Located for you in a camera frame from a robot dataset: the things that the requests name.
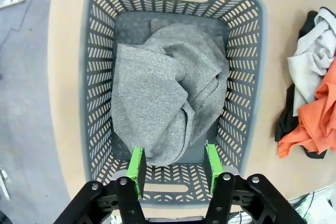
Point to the orange cartoon print T-shirt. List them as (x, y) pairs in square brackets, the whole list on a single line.
[(320, 119)]

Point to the dark grey heather garment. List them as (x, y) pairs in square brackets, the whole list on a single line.
[(147, 98)]

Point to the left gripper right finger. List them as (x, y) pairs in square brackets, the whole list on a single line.
[(214, 163)]

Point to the light grey garment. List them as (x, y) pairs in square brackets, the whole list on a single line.
[(309, 51)]

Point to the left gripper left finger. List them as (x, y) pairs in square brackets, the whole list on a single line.
[(136, 163)]

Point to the grey plastic lattice basket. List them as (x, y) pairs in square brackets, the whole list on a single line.
[(99, 77)]

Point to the black garment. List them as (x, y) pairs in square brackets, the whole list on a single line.
[(286, 124)]

